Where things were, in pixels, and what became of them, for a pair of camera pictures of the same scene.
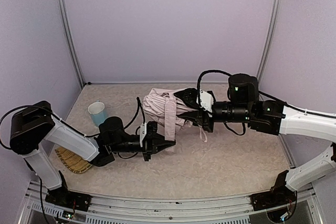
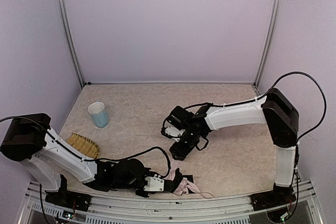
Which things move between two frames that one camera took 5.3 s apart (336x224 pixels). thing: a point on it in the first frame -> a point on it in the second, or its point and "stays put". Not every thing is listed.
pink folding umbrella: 164,103 -> 185,187
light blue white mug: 96,109 stays put
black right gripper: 206,118 -> 180,150
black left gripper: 148,142 -> 170,182
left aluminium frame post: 64,20 stays put
